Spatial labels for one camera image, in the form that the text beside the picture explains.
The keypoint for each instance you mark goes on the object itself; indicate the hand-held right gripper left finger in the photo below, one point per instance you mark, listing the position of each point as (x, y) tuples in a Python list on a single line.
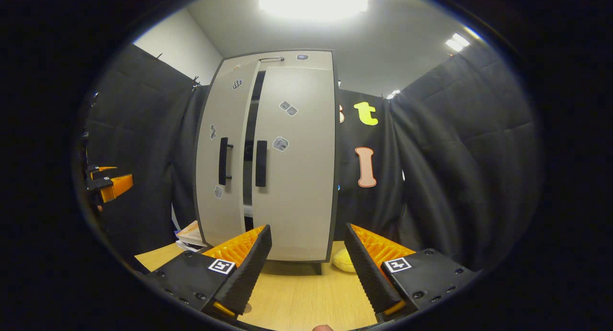
[(249, 268)]

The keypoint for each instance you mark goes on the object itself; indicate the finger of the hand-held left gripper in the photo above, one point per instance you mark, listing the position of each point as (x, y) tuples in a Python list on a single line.
[(117, 186), (103, 170)]

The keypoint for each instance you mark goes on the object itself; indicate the white book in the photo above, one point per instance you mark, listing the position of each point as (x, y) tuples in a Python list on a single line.
[(187, 246)]

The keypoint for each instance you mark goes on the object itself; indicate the yellow round soft object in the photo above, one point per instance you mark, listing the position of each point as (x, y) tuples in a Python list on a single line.
[(342, 260)]

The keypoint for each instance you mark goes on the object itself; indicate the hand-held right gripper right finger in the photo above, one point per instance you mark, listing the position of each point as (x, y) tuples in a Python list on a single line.
[(364, 268)]

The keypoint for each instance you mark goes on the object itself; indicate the grey cabinet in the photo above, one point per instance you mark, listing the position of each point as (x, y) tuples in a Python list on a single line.
[(248, 197)]

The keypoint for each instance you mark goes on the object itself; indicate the ceiling light panel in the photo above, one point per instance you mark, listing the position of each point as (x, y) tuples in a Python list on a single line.
[(393, 94), (457, 41), (313, 0)]

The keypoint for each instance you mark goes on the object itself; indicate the grey cabinet door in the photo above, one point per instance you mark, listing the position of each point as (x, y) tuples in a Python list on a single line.
[(208, 177), (297, 201)]

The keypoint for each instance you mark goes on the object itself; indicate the beige book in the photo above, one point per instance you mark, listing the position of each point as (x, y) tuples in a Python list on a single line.
[(191, 234)]

